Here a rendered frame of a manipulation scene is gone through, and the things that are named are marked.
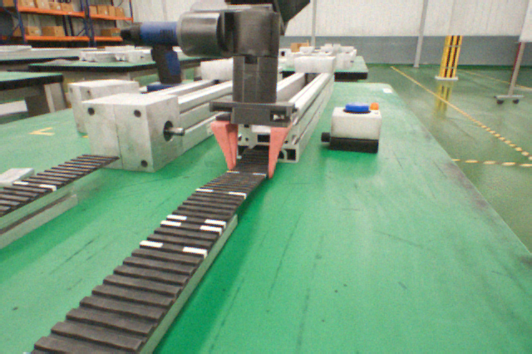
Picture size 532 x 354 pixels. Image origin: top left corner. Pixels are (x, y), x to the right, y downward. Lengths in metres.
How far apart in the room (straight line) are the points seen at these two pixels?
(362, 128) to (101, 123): 0.39
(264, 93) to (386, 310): 0.28
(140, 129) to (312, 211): 0.26
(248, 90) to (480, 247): 0.29
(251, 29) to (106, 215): 0.26
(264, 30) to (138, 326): 0.33
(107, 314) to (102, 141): 0.35
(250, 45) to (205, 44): 0.06
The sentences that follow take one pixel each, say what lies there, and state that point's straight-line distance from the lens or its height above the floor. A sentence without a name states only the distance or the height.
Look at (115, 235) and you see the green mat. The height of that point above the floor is 0.78.
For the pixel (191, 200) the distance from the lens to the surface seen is 0.32.
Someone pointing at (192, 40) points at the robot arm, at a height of 0.95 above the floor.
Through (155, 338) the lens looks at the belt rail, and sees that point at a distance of 0.24.
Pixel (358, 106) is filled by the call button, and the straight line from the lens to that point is 0.59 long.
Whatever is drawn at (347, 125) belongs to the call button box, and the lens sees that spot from 0.58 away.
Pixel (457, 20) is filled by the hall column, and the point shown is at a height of 1.45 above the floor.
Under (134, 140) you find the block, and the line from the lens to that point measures 0.50.
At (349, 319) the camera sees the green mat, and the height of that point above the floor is 0.78.
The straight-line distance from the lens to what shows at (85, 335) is 0.21.
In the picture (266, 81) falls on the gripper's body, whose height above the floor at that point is 0.91.
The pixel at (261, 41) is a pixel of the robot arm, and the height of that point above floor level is 0.95.
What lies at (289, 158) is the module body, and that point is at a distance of 0.53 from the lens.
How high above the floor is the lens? 0.95
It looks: 22 degrees down
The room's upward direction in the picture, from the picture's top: straight up
